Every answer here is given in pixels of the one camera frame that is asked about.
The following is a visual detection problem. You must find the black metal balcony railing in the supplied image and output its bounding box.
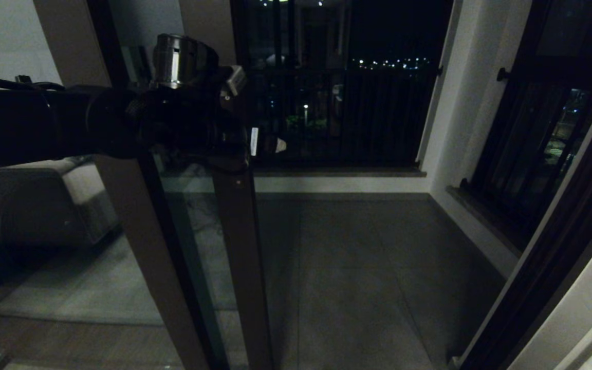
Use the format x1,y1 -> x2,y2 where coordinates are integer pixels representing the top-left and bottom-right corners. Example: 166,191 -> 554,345
245,64 -> 443,168

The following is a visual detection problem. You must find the brown fixed door frame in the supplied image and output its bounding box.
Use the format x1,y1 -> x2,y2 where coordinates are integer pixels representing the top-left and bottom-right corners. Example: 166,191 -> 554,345
33,0 -> 230,370

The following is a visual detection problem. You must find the dark brown door jamb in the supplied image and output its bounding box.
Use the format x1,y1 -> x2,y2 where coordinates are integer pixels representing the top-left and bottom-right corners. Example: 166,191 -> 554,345
458,51 -> 592,370

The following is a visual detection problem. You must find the grey rug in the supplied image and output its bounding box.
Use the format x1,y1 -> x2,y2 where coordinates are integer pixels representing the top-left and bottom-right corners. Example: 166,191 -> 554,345
0,234 -> 165,327

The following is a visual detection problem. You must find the brown window sill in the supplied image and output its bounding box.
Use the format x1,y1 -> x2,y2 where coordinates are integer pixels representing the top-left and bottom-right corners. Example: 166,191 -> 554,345
445,186 -> 523,257

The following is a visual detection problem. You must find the brown balcony ledge cap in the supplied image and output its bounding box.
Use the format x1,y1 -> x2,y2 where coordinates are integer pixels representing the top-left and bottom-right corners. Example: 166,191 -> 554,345
252,169 -> 427,178

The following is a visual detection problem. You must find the brown framed sliding glass door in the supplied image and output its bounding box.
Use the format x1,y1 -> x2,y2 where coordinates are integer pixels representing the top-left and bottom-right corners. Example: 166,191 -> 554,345
106,0 -> 276,370

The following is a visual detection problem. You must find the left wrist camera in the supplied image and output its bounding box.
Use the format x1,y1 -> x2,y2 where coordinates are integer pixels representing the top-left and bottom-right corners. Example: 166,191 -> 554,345
224,65 -> 248,97

